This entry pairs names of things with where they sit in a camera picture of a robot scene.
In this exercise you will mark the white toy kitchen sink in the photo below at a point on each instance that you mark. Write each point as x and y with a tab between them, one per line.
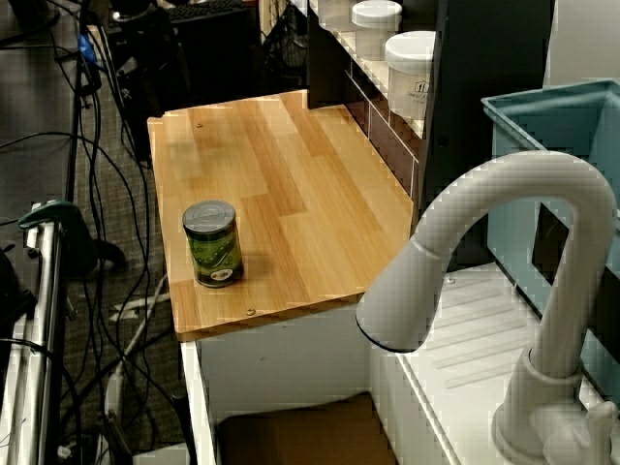
484	310

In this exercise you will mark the white lidded plastic jar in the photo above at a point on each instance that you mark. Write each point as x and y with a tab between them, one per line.
409	77
377	29

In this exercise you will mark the teal plastic box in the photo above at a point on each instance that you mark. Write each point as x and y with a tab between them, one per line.
508	145

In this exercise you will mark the green pea can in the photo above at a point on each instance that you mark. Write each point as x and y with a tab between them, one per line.
215	247

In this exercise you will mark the green clamp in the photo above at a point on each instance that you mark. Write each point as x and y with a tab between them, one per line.
63	218

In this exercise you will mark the grey toy faucet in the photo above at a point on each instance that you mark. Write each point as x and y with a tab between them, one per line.
571	203

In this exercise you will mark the black kitchen side panel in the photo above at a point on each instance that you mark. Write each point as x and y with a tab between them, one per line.
484	72

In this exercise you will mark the black computer tower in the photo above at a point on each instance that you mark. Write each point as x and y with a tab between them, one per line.
194	58

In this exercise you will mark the aluminium frame rail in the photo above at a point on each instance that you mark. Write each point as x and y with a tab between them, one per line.
43	300

